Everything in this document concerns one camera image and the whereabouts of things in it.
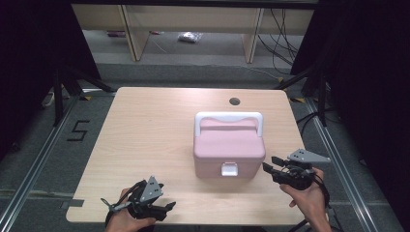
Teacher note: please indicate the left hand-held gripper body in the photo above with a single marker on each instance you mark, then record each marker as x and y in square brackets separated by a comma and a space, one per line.
[150, 191]

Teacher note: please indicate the person's right hand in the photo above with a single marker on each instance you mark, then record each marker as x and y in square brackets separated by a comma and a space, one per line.
[309, 201]

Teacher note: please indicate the black metal stand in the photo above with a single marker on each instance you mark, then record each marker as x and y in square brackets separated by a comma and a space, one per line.
[321, 96]
[58, 96]

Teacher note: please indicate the clear plastic bag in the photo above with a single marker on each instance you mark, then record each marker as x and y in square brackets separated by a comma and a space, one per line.
[190, 37]

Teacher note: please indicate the yellow black tape piece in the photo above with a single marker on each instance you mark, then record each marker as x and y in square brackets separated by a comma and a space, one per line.
[298, 100]
[85, 98]

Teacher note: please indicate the black tape strip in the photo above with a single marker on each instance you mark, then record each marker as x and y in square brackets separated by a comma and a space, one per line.
[74, 203]

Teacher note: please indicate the aluminium floor rail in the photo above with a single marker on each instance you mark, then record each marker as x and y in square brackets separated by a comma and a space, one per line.
[341, 167]
[35, 167]

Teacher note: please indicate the white power strip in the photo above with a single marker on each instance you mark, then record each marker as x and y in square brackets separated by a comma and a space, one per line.
[49, 100]

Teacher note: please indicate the black curtain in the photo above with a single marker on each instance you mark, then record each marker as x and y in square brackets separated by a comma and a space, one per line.
[370, 80]
[32, 48]

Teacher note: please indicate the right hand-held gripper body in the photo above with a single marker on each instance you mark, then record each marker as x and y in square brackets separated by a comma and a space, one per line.
[298, 179]

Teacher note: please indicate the person's left hand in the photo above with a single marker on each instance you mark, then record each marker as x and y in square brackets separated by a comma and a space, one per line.
[122, 222]

